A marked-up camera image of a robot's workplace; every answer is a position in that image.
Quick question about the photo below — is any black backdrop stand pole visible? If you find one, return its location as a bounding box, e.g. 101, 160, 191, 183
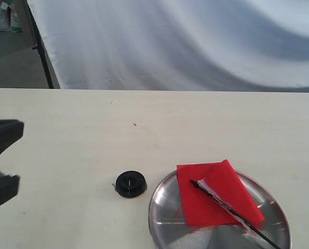
28, 5, 54, 89

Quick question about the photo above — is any white backdrop cloth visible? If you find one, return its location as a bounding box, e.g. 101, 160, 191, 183
29, 1, 309, 92

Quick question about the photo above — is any green white sack bag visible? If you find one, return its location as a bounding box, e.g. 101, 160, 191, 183
5, 0, 22, 33

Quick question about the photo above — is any red flag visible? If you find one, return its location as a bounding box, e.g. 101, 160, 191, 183
177, 160, 279, 248

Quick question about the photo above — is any black round flag base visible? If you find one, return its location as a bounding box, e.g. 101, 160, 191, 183
115, 171, 147, 199

